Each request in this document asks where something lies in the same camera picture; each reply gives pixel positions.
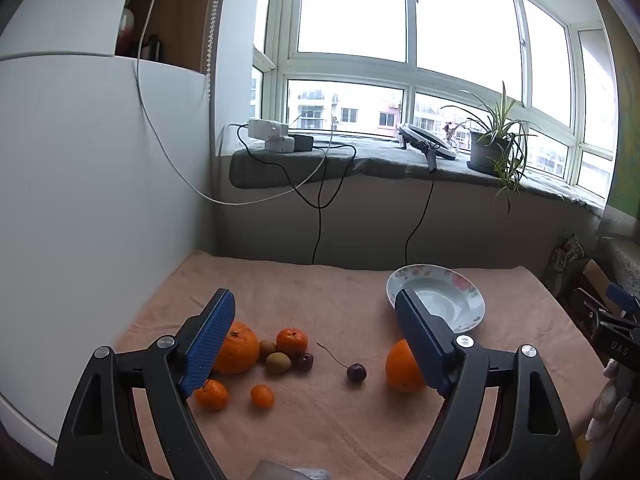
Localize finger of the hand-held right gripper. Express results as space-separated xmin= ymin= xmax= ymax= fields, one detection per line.
xmin=572 ymin=282 xmax=640 ymax=333

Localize smooth orange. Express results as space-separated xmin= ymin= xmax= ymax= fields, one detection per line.
xmin=384 ymin=339 xmax=427 ymax=394

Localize pink towel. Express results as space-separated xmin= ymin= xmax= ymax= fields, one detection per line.
xmin=112 ymin=250 xmax=608 ymax=480

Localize cardboard box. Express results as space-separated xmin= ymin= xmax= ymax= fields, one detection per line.
xmin=582 ymin=259 xmax=621 ymax=301

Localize patterned bag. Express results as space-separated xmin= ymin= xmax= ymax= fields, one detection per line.
xmin=542 ymin=232 xmax=588 ymax=301

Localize ring light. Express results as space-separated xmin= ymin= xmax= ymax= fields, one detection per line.
xmin=396 ymin=123 xmax=459 ymax=173

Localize white cable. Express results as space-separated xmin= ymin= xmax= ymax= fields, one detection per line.
xmin=134 ymin=0 xmax=357 ymax=206

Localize floral white plate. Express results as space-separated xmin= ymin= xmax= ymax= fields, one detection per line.
xmin=386 ymin=264 xmax=486 ymax=333

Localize dark cherry with stem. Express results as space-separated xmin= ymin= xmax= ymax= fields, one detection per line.
xmin=316 ymin=342 xmax=367 ymax=384

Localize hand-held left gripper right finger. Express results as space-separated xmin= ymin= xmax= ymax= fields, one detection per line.
xmin=394 ymin=290 xmax=583 ymax=480

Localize beaded blind cord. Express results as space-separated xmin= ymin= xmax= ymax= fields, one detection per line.
xmin=202 ymin=0 xmax=230 ymax=101

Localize potted spider plant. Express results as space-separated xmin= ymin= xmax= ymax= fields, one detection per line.
xmin=440 ymin=80 xmax=538 ymax=216

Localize white window frame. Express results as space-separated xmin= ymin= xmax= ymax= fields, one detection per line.
xmin=250 ymin=0 xmax=621 ymax=201

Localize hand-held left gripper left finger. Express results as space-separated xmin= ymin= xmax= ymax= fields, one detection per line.
xmin=53 ymin=288 xmax=236 ymax=480

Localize white power adapters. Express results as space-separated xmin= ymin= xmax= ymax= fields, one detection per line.
xmin=248 ymin=118 xmax=297 ymax=153

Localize large bumpy orange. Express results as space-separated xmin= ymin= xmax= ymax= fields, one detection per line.
xmin=211 ymin=321 xmax=261 ymax=375

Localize black cable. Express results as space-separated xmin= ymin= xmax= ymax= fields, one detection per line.
xmin=404 ymin=157 xmax=437 ymax=267
xmin=236 ymin=125 xmax=357 ymax=265

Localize small mandarin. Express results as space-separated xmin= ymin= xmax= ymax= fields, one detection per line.
xmin=250 ymin=384 xmax=276 ymax=408

